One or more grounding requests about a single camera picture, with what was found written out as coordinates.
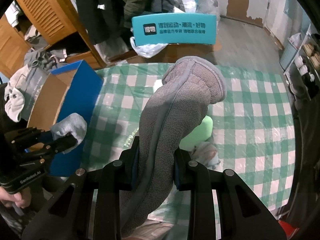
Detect light grey sock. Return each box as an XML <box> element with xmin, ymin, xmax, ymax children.
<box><xmin>50</xmin><ymin>113</ymin><xmax>87</xmax><ymax>154</ymax></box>

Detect patterned white cloth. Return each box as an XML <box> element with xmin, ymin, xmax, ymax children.
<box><xmin>189</xmin><ymin>141</ymin><xmax>220</xmax><ymax>168</ymax></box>

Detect grey fleece slipper sock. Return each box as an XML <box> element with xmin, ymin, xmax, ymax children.
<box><xmin>120</xmin><ymin>56</ymin><xmax>227</xmax><ymax>238</ymax></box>

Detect white fluffy sock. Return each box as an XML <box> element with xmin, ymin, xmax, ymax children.
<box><xmin>153</xmin><ymin>79</ymin><xmax>163</xmax><ymax>93</ymax></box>

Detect person's left hand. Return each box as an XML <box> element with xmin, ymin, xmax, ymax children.
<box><xmin>0</xmin><ymin>187</ymin><xmax>31</xmax><ymax>209</ymax></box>

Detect white towel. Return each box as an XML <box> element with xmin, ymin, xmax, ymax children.
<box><xmin>4</xmin><ymin>64</ymin><xmax>30</xmax><ymax>122</ymax></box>

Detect grey paper shopping bag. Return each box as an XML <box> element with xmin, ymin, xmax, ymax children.
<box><xmin>20</xmin><ymin>67</ymin><xmax>51</xmax><ymax>121</ymax></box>

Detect blue cardboard box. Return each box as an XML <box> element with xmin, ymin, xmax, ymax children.
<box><xmin>24</xmin><ymin>60</ymin><xmax>104</xmax><ymax>178</ymax></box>

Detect red box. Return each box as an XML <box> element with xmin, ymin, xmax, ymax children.
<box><xmin>278</xmin><ymin>220</ymin><xmax>299</xmax><ymax>239</ymax></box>

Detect grey hoodie pile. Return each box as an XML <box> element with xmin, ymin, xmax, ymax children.
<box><xmin>23</xmin><ymin>48</ymin><xmax>67</xmax><ymax>72</ymax></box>

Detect wooden louvered wardrobe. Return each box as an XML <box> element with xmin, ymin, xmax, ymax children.
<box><xmin>1</xmin><ymin>0</ymin><xmax>106</xmax><ymax>77</ymax></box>

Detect black hanging jacket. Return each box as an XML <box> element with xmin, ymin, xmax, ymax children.
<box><xmin>76</xmin><ymin>0</ymin><xmax>131</xmax><ymax>44</ymax></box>

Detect brown cardboard box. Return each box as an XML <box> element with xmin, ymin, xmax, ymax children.
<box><xmin>109</xmin><ymin>38</ymin><xmax>222</xmax><ymax>66</ymax></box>

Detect teal shoe box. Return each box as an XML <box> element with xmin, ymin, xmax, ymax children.
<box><xmin>132</xmin><ymin>12</ymin><xmax>216</xmax><ymax>46</ymax></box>

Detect shoe rack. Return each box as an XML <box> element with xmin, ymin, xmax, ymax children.
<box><xmin>279</xmin><ymin>23</ymin><xmax>319</xmax><ymax>102</ymax></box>

